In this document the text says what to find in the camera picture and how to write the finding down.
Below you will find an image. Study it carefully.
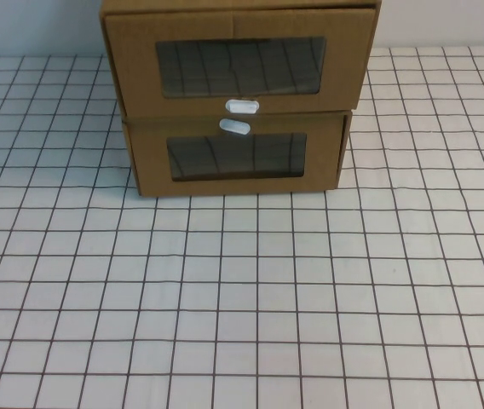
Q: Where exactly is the white plastic drawer handle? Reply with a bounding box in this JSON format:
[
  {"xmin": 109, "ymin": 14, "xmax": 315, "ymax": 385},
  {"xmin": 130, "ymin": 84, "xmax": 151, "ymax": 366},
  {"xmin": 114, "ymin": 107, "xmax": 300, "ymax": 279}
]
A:
[
  {"xmin": 218, "ymin": 118, "xmax": 252, "ymax": 137},
  {"xmin": 223, "ymin": 98, "xmax": 262, "ymax": 116}
]

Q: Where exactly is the brown cardboard shoe box shell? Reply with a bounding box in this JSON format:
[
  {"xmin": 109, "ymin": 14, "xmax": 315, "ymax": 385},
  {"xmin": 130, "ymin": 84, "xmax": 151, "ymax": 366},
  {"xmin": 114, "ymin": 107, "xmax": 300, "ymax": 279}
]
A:
[
  {"xmin": 121, "ymin": 108, "xmax": 353, "ymax": 199},
  {"xmin": 99, "ymin": 0, "xmax": 382, "ymax": 117}
]

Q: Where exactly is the white grid tablecloth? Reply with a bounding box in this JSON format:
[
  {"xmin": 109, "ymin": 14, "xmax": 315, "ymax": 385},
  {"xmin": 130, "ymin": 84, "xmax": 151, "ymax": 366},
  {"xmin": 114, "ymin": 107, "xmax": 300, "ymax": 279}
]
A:
[{"xmin": 0, "ymin": 42, "xmax": 484, "ymax": 409}]

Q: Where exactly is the brown cardboard drawer with window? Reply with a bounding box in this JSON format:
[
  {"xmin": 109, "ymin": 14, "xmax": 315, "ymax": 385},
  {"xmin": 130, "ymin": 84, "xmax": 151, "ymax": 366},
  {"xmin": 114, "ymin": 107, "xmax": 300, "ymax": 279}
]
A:
[
  {"xmin": 123, "ymin": 113, "xmax": 346, "ymax": 199},
  {"xmin": 103, "ymin": 7, "xmax": 377, "ymax": 117}
]

